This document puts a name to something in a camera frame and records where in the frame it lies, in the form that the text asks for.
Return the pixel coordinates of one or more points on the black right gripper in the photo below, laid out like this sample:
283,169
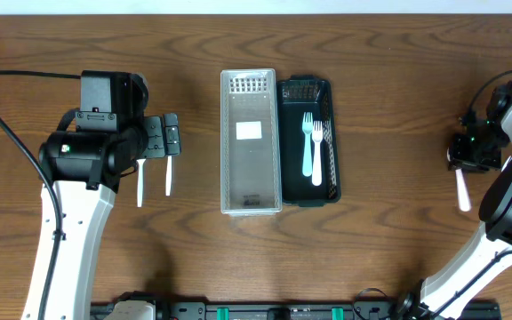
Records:
468,156

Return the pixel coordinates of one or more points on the pale pink plastic spoon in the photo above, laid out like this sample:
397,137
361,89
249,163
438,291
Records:
462,191

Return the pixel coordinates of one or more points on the white plastic fork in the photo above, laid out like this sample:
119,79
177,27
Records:
506,163
317,138

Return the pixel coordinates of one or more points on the mint green plastic fork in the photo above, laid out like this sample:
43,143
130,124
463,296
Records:
307,128

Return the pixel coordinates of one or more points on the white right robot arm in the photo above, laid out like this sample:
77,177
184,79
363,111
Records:
489,251

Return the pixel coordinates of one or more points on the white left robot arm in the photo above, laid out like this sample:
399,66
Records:
83,161

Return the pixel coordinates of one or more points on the clear perforated plastic basket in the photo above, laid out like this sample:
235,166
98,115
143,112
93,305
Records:
250,174

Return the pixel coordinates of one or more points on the dark green perforated basket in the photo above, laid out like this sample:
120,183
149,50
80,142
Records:
295,96

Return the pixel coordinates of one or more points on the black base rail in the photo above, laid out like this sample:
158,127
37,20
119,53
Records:
141,305

